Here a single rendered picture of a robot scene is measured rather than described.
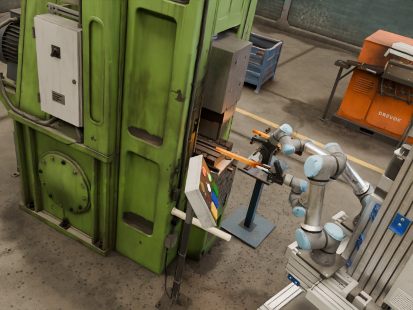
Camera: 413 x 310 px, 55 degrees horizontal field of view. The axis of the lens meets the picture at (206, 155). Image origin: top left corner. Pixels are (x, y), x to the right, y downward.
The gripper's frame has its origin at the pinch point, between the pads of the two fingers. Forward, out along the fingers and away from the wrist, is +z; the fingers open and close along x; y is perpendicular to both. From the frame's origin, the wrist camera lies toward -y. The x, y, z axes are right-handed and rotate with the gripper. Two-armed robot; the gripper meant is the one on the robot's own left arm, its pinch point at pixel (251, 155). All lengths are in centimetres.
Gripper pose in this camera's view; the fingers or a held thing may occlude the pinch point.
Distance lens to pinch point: 272.3
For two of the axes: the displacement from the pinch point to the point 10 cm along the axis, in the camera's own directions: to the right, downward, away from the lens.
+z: -5.6, 5.4, 6.3
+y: 6.9, 7.3, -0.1
